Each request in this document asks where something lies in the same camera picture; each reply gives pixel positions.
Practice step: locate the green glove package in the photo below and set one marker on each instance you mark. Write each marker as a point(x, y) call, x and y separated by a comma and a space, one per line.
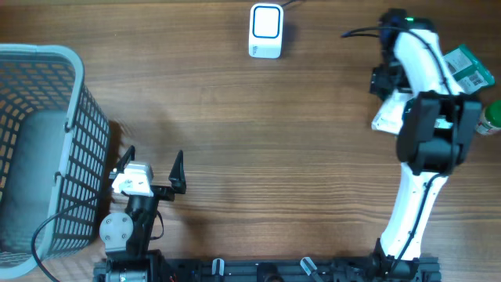
point(468, 71)

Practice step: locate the green lid jar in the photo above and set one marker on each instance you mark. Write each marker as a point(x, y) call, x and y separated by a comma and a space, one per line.
point(489, 121)

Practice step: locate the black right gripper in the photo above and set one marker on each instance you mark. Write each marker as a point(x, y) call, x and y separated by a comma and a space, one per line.
point(380, 77)

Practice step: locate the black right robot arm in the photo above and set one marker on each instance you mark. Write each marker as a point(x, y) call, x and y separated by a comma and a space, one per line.
point(434, 121)

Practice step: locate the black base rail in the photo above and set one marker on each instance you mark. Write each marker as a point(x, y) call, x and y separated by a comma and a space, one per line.
point(306, 269)

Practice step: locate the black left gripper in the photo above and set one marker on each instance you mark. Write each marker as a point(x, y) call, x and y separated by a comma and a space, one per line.
point(177, 181)

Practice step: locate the white barcode scanner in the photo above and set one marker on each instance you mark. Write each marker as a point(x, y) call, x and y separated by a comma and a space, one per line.
point(265, 36)

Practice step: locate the white plastic packet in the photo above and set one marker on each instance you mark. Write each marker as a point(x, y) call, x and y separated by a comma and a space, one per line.
point(389, 117)

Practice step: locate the grey plastic basket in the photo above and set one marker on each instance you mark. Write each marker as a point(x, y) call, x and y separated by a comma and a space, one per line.
point(54, 144)

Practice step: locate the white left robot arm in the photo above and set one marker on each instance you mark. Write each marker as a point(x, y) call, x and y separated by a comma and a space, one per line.
point(127, 235)

